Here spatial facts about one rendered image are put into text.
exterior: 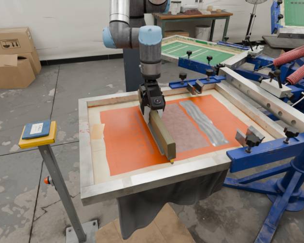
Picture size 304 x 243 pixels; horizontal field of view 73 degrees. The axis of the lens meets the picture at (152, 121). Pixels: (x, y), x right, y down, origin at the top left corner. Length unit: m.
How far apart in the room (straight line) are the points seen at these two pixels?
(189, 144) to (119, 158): 0.27
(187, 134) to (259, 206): 1.22
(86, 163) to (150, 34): 0.46
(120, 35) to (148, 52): 0.15
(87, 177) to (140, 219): 0.39
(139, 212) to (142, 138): 0.31
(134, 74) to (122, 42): 0.60
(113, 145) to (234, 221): 1.24
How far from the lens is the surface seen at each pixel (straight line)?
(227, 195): 1.91
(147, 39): 0.70
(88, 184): 0.66
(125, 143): 0.82
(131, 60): 1.36
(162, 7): 1.31
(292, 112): 1.00
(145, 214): 0.94
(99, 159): 0.77
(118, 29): 0.82
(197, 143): 0.83
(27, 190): 2.12
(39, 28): 4.61
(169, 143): 0.66
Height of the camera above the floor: 1.49
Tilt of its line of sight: 36 degrees down
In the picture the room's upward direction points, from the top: straight up
